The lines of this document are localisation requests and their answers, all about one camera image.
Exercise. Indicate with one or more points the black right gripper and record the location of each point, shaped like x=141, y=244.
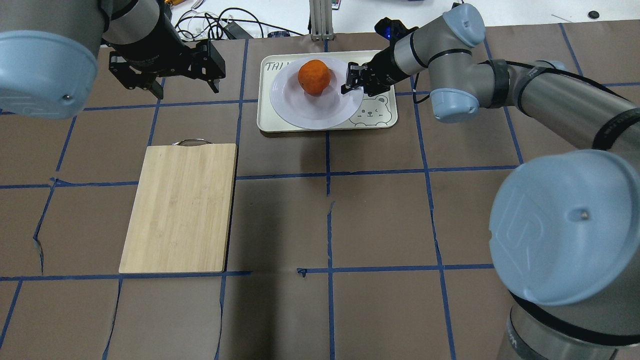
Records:
x=384, y=68

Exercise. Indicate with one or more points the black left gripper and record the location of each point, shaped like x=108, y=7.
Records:
x=148, y=50

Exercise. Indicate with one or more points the white round plate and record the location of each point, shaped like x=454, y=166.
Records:
x=314, y=112

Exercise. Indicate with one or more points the orange fruit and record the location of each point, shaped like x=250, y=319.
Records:
x=314, y=77

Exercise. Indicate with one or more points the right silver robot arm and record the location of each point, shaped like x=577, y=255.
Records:
x=564, y=224

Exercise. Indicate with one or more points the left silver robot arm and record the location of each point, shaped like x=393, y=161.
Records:
x=49, y=52

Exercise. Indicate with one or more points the cream bear tray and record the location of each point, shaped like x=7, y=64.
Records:
x=376, y=112

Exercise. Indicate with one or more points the bamboo cutting board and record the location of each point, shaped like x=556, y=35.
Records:
x=181, y=217

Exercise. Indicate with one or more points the aluminium frame post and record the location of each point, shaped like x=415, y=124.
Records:
x=321, y=20

